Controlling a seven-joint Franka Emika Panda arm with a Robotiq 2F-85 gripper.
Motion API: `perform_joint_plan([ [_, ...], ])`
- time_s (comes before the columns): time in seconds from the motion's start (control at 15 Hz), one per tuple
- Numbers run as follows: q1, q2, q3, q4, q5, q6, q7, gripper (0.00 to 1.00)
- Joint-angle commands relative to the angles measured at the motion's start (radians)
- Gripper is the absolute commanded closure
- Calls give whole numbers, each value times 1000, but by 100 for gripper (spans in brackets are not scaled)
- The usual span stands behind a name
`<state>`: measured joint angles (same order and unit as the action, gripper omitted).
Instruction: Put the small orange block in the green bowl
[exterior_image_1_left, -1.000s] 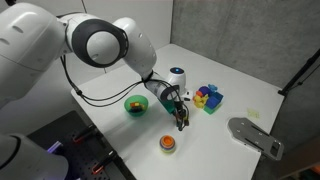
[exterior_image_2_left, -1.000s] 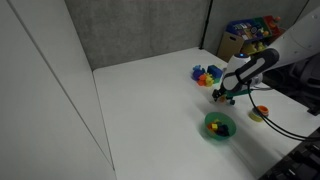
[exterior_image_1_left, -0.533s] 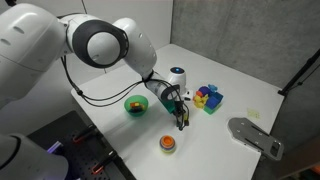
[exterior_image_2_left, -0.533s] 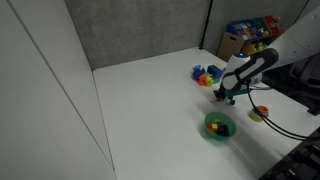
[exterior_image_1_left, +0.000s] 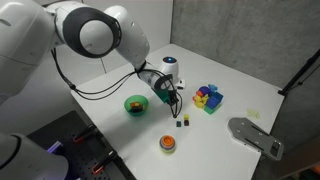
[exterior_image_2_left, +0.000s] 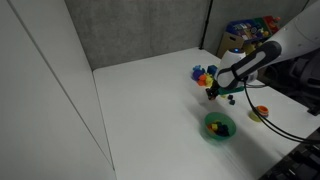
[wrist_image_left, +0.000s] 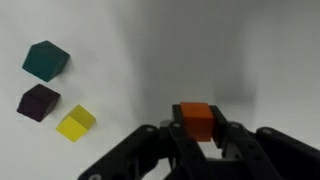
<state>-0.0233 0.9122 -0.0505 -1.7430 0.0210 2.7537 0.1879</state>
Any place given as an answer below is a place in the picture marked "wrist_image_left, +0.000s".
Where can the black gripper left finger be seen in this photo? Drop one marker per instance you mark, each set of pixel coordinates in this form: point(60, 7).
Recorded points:
point(156, 150)

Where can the small dark green block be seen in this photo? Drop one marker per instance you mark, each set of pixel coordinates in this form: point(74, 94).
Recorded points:
point(45, 60)

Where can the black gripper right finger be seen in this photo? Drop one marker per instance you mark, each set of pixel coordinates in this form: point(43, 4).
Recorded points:
point(263, 153)

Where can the small yellow block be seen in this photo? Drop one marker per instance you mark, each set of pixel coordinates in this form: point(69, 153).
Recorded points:
point(75, 125)

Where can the small dark purple block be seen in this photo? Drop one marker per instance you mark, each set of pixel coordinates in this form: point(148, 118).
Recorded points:
point(37, 102)

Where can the small orange block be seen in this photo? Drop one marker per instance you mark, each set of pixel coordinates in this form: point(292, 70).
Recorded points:
point(197, 121)

